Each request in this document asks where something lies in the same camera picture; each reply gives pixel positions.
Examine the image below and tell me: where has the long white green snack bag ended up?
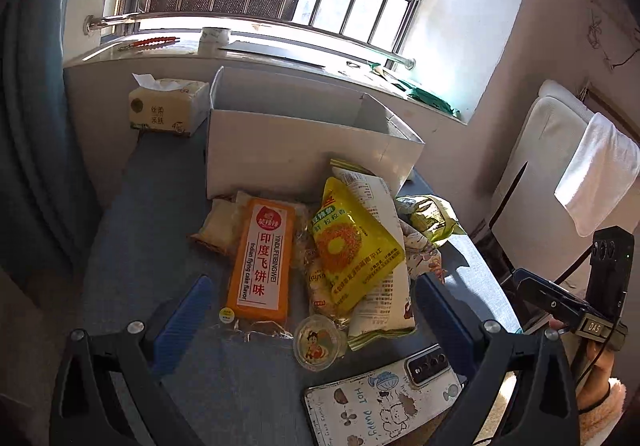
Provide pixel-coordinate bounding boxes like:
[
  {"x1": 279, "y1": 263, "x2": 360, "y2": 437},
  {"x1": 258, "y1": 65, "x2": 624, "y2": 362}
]
[{"x1": 330, "y1": 158, "x2": 418, "y2": 352}]

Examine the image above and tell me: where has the person's right forearm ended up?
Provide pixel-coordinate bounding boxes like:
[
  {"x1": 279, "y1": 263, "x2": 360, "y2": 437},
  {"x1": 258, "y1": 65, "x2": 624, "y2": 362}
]
[{"x1": 575, "y1": 376, "x2": 630, "y2": 446}]

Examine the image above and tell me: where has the red handled tool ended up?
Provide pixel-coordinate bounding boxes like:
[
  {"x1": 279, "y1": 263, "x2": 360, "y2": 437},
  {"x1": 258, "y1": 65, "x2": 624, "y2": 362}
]
[{"x1": 117, "y1": 36, "x2": 178, "y2": 50}]

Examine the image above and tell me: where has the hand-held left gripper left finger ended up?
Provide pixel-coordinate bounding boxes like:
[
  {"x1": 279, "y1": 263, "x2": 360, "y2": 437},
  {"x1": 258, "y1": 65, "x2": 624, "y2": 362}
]
[{"x1": 49, "y1": 274, "x2": 216, "y2": 446}]

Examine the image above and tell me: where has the white cardboard box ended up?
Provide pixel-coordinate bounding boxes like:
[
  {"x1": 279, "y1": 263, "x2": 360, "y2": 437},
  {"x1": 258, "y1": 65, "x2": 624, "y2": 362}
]
[{"x1": 206, "y1": 66, "x2": 426, "y2": 201}]

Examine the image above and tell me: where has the orange cake packet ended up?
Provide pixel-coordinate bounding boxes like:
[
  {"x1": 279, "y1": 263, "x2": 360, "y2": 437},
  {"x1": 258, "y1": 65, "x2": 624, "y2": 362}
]
[{"x1": 226, "y1": 198, "x2": 297, "y2": 324}]

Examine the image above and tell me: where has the small pale bread packet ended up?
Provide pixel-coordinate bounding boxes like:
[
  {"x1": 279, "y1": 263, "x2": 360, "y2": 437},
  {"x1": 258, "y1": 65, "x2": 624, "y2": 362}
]
[{"x1": 190, "y1": 198, "x2": 241, "y2": 254}]

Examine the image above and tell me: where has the steel window rail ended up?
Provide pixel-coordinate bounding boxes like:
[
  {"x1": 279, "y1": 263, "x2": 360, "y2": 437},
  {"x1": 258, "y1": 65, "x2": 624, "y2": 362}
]
[{"x1": 85, "y1": 12, "x2": 417, "y2": 71}]

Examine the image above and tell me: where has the yellow snack bag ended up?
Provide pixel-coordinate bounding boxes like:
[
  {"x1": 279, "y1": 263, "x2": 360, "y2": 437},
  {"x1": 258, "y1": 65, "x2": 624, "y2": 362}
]
[{"x1": 309, "y1": 177, "x2": 407, "y2": 317}]

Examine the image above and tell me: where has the jelly cup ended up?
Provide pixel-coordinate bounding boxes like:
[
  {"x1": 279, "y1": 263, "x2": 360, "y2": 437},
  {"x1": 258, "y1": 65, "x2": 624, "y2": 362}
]
[{"x1": 292, "y1": 316, "x2": 348, "y2": 373}]

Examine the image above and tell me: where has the white chair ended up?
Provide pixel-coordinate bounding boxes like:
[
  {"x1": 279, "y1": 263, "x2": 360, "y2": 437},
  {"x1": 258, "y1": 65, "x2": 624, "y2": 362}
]
[{"x1": 487, "y1": 80, "x2": 640, "y2": 297}]

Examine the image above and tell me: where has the tissue pack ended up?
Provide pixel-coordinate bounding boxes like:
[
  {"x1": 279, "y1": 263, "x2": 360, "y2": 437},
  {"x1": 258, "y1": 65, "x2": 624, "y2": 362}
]
[{"x1": 128, "y1": 73, "x2": 211, "y2": 137}]

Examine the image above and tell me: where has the white towel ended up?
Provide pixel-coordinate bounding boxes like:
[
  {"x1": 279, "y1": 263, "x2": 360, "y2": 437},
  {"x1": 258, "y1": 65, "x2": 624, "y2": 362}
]
[{"x1": 554, "y1": 112, "x2": 640, "y2": 237}]

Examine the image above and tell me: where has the phone in cartoon case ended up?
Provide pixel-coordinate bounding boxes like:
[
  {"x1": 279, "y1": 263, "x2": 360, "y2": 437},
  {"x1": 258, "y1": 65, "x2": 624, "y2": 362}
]
[{"x1": 304, "y1": 345, "x2": 463, "y2": 446}]

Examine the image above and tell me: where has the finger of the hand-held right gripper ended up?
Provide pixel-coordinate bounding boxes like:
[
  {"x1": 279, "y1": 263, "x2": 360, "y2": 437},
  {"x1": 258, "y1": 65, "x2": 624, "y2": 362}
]
[{"x1": 511, "y1": 267, "x2": 587, "y2": 327}]

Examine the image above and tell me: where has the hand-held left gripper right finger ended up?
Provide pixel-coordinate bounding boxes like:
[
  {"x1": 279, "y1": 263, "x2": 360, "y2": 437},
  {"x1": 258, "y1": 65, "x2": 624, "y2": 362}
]
[{"x1": 414, "y1": 273, "x2": 581, "y2": 446}]

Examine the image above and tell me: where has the cartoon printed snack packet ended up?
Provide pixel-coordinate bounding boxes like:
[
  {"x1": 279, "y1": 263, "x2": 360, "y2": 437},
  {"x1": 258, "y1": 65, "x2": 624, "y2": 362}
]
[{"x1": 400, "y1": 221, "x2": 447, "y2": 283}]

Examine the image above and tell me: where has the green packet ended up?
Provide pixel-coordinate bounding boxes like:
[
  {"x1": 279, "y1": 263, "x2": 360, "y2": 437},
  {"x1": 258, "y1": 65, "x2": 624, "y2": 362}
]
[{"x1": 400, "y1": 78, "x2": 463, "y2": 119}]

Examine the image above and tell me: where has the person's right hand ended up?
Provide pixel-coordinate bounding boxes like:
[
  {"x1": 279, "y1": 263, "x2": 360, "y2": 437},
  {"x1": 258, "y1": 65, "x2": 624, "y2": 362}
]
[{"x1": 549, "y1": 318, "x2": 618, "y2": 409}]

